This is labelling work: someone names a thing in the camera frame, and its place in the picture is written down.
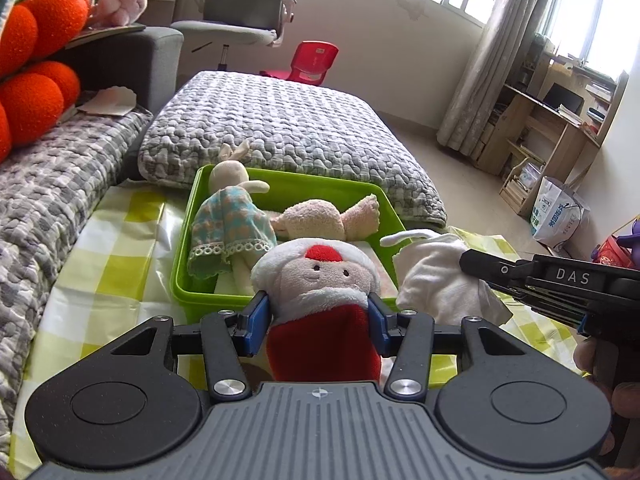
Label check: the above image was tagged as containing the bunny doll in blue dress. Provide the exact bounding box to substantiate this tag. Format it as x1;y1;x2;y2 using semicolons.
188;141;277;296

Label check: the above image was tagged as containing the wooden desk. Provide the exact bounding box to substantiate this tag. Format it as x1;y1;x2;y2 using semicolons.
474;71;630;219

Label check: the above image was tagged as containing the pink octopus plush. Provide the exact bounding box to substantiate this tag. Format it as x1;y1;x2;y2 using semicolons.
87;0;148;27

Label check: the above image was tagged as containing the pink plush toy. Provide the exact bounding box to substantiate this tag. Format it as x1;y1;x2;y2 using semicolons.
270;194;380;242

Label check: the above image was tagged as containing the green plastic bin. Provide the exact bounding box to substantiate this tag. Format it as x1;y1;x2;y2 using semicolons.
170;165;405;324

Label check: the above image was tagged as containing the right hand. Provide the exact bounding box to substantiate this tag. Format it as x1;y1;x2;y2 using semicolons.
572;336;640;480

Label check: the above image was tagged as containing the grey quilted cushion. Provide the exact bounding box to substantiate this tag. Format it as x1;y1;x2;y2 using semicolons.
138;70;447;226

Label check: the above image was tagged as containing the grey curtain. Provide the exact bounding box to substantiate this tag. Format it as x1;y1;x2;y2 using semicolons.
436;0;548;156

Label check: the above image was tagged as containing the white paper bag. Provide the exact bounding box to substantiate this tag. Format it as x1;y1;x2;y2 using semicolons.
530;177;589;249

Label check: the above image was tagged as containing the santa claus plush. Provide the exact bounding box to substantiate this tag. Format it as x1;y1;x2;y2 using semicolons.
250;237;382;382

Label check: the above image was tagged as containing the grey patterned sofa cover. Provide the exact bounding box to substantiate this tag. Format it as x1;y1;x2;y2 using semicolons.
1;106;153;465

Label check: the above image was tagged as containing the red plastic child chair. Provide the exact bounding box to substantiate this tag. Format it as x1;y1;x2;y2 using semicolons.
259;40;340;86

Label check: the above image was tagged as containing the red toy basket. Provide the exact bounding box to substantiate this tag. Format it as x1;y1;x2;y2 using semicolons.
591;217;640;270

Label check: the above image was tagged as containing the green checkered tablecloth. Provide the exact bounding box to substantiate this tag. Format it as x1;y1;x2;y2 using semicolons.
8;181;582;479

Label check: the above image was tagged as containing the grey office chair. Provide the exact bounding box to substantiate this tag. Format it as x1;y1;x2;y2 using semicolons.
171;0;297;70

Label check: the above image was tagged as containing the orange carrot plush pillow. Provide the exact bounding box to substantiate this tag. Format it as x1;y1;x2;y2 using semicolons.
1;0;90;158

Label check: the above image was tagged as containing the white cloth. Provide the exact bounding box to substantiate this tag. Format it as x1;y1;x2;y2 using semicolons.
380;229;512;326

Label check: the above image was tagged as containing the grey sofa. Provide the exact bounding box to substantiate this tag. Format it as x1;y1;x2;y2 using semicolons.
54;27;184;114

